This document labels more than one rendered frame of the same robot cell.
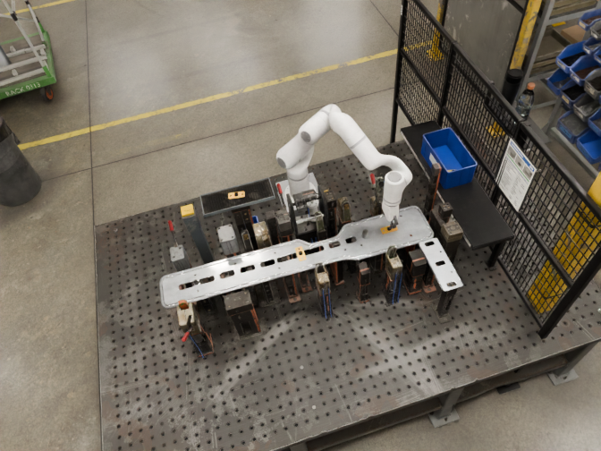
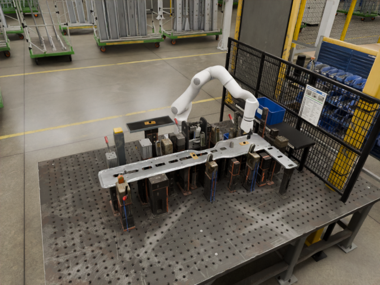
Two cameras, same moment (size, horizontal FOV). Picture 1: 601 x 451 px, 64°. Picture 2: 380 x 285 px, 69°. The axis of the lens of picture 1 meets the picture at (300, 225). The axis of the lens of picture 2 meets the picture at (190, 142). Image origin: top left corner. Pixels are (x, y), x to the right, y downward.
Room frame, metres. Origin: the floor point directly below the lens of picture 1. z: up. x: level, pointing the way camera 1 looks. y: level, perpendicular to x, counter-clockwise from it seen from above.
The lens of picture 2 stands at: (-0.31, 0.58, 2.25)
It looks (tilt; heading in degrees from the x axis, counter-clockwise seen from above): 33 degrees down; 342
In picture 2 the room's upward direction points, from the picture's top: 2 degrees clockwise
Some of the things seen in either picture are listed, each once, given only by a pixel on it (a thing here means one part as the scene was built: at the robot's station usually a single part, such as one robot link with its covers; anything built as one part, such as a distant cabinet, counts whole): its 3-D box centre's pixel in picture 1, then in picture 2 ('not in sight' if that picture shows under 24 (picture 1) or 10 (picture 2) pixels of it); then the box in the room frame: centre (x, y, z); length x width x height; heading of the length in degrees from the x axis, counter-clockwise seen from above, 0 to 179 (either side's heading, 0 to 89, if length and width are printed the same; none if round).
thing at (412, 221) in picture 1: (297, 256); (191, 157); (1.32, 0.04, 1.00); 1.38 x 0.22 x 0.02; 99
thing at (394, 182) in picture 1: (393, 185); (250, 107); (1.40, -0.44, 1.33); 0.09 x 0.08 x 0.13; 132
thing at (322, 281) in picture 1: (323, 293); (210, 180); (1.17, -0.07, 0.87); 0.12 x 0.09 x 0.35; 9
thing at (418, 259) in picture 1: (414, 272); (262, 169); (1.23, -0.54, 0.84); 0.11 x 0.10 x 0.28; 9
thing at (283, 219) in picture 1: (287, 237); (179, 154); (1.52, 0.08, 0.89); 0.13 x 0.11 x 0.38; 9
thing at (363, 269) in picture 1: (363, 283); (233, 176); (1.20, -0.28, 0.84); 0.11 x 0.08 x 0.29; 9
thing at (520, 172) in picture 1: (515, 174); (312, 104); (1.39, -1.00, 1.30); 0.23 x 0.02 x 0.31; 9
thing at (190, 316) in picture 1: (196, 330); (125, 206); (1.06, 0.57, 0.88); 0.15 x 0.11 x 0.36; 9
